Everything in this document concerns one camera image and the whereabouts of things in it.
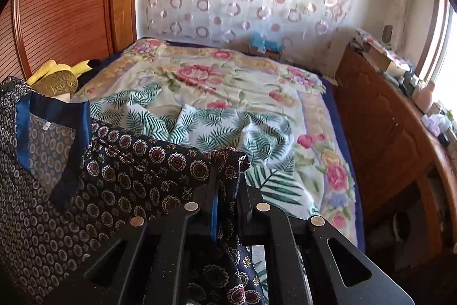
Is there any window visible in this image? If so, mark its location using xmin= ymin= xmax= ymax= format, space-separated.
xmin=417 ymin=0 xmax=457 ymax=106

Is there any yellow plush toy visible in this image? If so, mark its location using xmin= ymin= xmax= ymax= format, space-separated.
xmin=26 ymin=59 xmax=94 ymax=86

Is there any wooden sideboard cabinet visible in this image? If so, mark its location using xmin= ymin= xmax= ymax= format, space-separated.
xmin=335 ymin=40 xmax=457 ymax=257

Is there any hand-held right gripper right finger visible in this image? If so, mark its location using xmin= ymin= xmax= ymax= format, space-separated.
xmin=237 ymin=184 xmax=415 ymax=305

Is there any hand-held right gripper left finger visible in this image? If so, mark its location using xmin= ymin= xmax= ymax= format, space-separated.
xmin=46 ymin=180 xmax=220 ymax=305

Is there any wooden slatted wardrobe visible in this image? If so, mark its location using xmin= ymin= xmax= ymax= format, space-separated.
xmin=0 ymin=0 xmax=139 ymax=86

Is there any cardboard box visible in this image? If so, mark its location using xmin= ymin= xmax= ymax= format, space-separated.
xmin=363 ymin=44 xmax=405 ymax=74

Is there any palm leaf print cloth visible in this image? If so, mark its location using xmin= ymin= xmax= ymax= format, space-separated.
xmin=89 ymin=81 xmax=312 ymax=291

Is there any gold patterned pillow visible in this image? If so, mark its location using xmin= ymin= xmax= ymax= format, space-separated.
xmin=31 ymin=71 xmax=80 ymax=97

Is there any tissue pack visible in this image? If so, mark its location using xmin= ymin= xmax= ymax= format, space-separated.
xmin=422 ymin=113 xmax=449 ymax=136

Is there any teal box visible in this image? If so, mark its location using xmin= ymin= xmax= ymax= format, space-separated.
xmin=248 ymin=31 xmax=283 ymax=61

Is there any pink jug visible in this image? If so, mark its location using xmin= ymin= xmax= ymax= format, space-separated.
xmin=413 ymin=80 xmax=436 ymax=115

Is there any navy circle-patterned shirt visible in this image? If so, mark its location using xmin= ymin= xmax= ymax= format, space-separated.
xmin=0 ymin=76 xmax=268 ymax=305

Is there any floral blanket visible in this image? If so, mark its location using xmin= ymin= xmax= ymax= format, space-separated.
xmin=71 ymin=38 xmax=358 ymax=246

